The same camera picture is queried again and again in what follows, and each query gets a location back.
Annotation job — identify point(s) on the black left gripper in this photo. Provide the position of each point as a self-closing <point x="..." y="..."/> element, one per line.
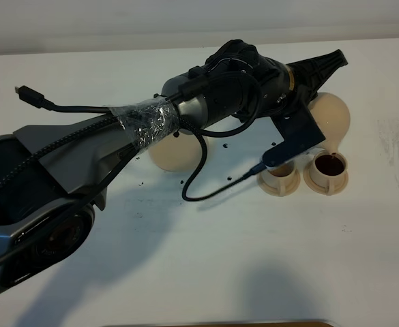
<point x="297" y="82"/>

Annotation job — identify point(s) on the beige ceramic teapot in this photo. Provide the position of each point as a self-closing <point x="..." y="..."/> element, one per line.
<point x="332" y="117"/>

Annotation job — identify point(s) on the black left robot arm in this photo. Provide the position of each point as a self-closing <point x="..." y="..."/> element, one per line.
<point x="54" y="177"/>

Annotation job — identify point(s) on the beige round teapot saucer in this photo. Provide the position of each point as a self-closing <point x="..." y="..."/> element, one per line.
<point x="179" y="153"/>

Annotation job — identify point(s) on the right beige teacup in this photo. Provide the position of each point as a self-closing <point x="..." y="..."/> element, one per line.
<point x="330" y="163"/>

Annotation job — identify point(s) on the beige teacup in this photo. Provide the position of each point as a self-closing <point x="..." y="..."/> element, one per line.
<point x="287" y="166"/>
<point x="330" y="163"/>

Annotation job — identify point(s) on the left beige teacup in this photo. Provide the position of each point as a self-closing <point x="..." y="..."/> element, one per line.
<point x="287" y="166"/>

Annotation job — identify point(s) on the left beige cup saucer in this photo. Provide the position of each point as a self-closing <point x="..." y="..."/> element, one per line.
<point x="279" y="183"/>

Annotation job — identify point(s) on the beige cup saucer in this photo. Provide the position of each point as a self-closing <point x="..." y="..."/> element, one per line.
<point x="279" y="183"/>
<point x="322" y="183"/>

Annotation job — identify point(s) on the right beige cup saucer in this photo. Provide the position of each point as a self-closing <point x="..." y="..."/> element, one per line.
<point x="322" y="183"/>

